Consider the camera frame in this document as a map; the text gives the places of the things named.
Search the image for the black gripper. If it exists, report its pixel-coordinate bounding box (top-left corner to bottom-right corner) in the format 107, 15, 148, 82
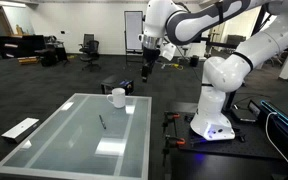
141, 46, 161, 83

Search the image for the black pen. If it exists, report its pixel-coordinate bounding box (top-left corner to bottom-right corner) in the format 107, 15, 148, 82
98, 114, 107, 130

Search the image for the white ceramic mug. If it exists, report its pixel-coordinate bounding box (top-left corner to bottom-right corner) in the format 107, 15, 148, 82
106, 87, 127, 109

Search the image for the white tape patch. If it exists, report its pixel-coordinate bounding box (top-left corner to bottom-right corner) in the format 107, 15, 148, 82
20, 139, 32, 150
61, 101, 74, 111
95, 137, 122, 157
125, 104, 137, 115

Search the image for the white whiteboard on stand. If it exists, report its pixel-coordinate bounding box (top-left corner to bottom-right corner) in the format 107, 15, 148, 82
123, 10, 144, 56

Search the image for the black waste bin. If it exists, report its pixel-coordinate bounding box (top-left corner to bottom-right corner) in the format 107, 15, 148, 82
189, 54, 200, 68

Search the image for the orange black bar clamp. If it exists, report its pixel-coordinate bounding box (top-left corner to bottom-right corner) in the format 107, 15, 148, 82
162, 111, 182, 134
162, 134, 187, 166

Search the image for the black mesh office chair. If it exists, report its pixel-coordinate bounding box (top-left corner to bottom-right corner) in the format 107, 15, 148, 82
78, 39, 102, 72

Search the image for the grey backed office chair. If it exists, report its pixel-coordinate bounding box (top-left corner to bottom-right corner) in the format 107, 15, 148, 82
81, 33, 96, 48

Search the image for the cluttered dark side table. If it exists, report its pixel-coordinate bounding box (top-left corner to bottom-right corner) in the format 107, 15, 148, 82
44, 35, 68, 63

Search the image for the black low stool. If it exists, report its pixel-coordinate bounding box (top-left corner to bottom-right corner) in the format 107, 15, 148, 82
33, 48, 59, 67

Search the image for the black flat controller box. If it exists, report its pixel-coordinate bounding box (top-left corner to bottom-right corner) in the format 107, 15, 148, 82
230, 108, 257, 124

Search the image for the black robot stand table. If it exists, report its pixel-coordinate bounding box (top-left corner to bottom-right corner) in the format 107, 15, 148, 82
163, 101, 288, 180

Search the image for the yellow flat object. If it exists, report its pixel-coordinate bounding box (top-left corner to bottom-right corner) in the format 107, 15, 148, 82
17, 56, 40, 65

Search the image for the dark storage cabinet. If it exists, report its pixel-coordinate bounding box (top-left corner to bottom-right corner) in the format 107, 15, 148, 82
0, 34, 47, 59

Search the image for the white flat box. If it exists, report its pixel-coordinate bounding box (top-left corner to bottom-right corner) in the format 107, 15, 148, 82
1, 117, 41, 144

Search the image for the black device with blue strip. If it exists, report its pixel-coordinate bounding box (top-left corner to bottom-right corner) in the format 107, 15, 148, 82
247, 99, 288, 168

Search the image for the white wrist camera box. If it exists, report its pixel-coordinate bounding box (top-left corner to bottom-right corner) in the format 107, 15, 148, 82
159, 42, 178, 62

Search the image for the yellow cable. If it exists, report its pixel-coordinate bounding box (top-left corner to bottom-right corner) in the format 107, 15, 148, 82
162, 62, 184, 71

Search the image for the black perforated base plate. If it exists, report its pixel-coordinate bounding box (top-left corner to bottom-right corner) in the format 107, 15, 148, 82
165, 101, 285, 159

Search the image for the white cable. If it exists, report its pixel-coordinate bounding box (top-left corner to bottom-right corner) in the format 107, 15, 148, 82
264, 111, 288, 171

